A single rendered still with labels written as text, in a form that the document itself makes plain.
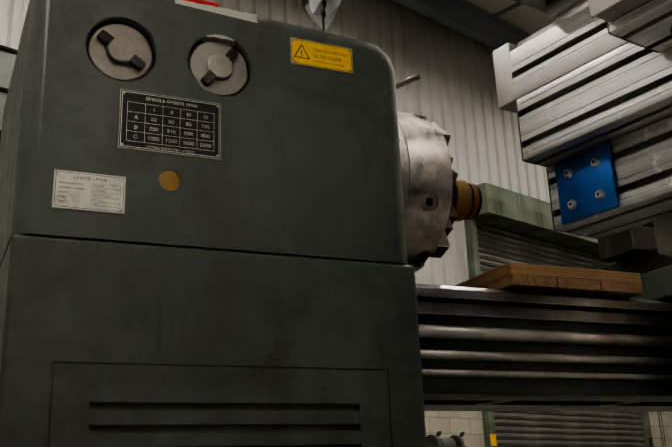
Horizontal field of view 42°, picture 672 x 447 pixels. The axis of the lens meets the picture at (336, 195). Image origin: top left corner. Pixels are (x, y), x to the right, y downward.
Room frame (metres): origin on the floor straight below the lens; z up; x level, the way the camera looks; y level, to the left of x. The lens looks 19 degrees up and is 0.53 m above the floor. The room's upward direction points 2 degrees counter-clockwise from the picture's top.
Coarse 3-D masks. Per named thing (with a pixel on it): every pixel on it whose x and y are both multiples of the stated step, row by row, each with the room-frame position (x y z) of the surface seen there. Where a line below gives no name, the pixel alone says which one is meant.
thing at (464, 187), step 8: (456, 184) 1.64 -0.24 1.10; (464, 184) 1.66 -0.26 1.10; (472, 184) 1.68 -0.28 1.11; (456, 192) 1.64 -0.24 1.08; (464, 192) 1.65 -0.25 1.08; (472, 192) 1.67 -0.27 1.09; (480, 192) 1.67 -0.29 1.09; (456, 200) 1.65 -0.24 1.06; (464, 200) 1.65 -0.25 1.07; (472, 200) 1.67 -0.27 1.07; (480, 200) 1.67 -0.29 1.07; (456, 208) 1.65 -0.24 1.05; (464, 208) 1.66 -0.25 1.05; (472, 208) 1.68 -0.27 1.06; (480, 208) 1.68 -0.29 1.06; (464, 216) 1.68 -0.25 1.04; (472, 216) 1.69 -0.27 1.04
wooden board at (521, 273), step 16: (496, 272) 1.56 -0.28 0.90; (512, 272) 1.52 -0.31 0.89; (528, 272) 1.54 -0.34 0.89; (544, 272) 1.55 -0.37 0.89; (560, 272) 1.57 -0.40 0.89; (576, 272) 1.58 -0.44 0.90; (592, 272) 1.60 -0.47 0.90; (608, 272) 1.62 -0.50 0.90; (624, 272) 1.63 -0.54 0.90; (496, 288) 1.57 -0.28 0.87; (512, 288) 1.56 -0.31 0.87; (528, 288) 1.56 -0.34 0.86; (544, 288) 1.57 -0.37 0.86; (560, 288) 1.57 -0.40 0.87; (576, 288) 1.58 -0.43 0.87; (592, 288) 1.60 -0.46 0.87; (608, 288) 1.61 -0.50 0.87; (624, 288) 1.63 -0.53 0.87; (640, 288) 1.65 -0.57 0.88
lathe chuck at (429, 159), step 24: (408, 120) 1.51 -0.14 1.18; (408, 144) 1.47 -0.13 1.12; (432, 144) 1.50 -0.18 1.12; (432, 168) 1.49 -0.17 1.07; (408, 192) 1.48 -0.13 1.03; (432, 192) 1.49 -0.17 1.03; (408, 216) 1.50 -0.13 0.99; (432, 216) 1.51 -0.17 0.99; (408, 240) 1.53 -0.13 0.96; (432, 240) 1.55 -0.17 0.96; (408, 264) 1.60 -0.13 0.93
